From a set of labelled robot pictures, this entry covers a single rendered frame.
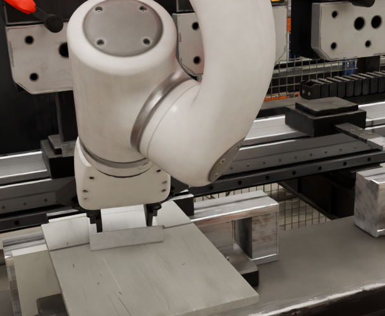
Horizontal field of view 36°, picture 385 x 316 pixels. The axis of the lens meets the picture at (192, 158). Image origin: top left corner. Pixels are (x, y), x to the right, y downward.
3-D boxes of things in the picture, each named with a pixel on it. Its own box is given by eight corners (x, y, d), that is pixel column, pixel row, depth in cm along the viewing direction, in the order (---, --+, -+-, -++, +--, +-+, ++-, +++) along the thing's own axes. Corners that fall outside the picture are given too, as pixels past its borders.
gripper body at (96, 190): (168, 102, 60) (162, 159, 69) (66, 111, 58) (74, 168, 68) (180, 165, 56) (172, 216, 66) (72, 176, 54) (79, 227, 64)
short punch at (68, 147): (64, 159, 75) (55, 86, 72) (61, 155, 77) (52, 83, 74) (139, 148, 78) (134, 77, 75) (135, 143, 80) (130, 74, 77)
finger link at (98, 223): (98, 183, 67) (100, 209, 73) (69, 186, 67) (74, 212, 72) (101, 208, 66) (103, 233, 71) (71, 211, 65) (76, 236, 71)
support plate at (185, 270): (78, 349, 53) (77, 340, 52) (41, 231, 76) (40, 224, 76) (259, 303, 58) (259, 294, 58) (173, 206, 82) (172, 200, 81)
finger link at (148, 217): (171, 175, 69) (167, 202, 74) (144, 178, 68) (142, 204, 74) (175, 199, 67) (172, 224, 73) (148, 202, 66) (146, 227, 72)
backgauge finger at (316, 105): (361, 161, 98) (362, 132, 96) (284, 124, 121) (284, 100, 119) (419, 150, 101) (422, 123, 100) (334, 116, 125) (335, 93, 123)
